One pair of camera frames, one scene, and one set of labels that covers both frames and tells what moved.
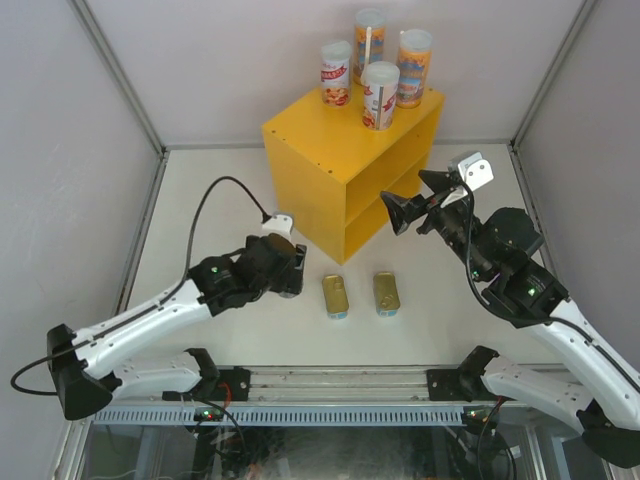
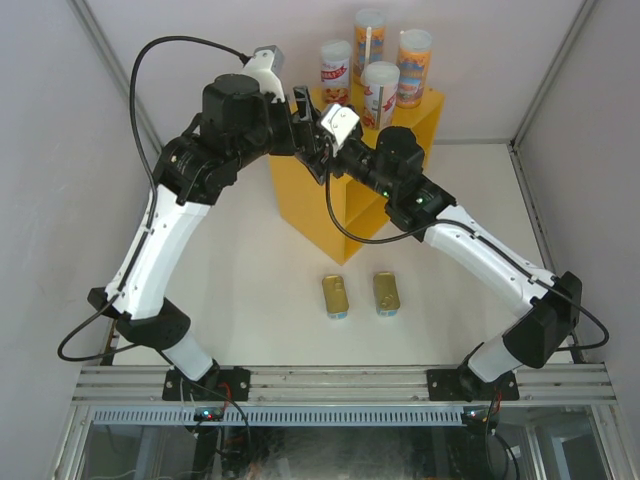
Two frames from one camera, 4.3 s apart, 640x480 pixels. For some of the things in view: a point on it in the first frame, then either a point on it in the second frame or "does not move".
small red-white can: x=335 y=73 does not move
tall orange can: x=413 y=61 does not move
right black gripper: x=403 y=211 to x=336 y=164
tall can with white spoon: x=369 y=40 does not move
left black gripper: x=291 y=278 to x=306 y=136
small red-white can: x=380 y=82 does not move
